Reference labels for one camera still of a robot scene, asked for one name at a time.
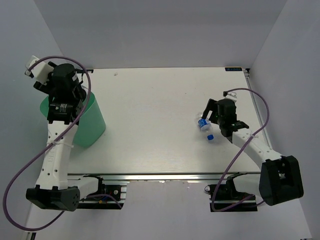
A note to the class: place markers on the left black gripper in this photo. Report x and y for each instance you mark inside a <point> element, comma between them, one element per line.
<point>46,88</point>

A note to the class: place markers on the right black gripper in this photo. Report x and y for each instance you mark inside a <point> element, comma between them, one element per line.
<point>210,106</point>

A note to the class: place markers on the blue label bottle blue cap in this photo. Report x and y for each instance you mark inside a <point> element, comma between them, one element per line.
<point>205,127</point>

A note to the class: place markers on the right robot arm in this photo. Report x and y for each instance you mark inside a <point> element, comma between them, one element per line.
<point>279,179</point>

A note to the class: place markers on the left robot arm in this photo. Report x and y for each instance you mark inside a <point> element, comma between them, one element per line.
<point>54,190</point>

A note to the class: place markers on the green plastic bin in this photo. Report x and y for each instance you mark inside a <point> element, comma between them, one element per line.
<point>72,116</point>

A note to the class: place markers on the right blue table sticker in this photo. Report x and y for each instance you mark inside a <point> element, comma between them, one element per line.
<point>233,69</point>

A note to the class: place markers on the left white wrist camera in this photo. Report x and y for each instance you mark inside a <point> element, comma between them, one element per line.
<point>40,72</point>

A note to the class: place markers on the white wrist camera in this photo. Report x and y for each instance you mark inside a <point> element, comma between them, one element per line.
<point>230,95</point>
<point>40,72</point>

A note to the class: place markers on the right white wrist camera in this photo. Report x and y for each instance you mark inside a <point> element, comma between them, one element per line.
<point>230,95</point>

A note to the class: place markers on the aluminium table frame rail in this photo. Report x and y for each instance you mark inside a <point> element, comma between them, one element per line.
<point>151,128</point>

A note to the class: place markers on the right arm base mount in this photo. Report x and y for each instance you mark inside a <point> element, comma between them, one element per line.
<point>234,192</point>

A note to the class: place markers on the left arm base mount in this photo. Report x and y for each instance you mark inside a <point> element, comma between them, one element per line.
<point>96,193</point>

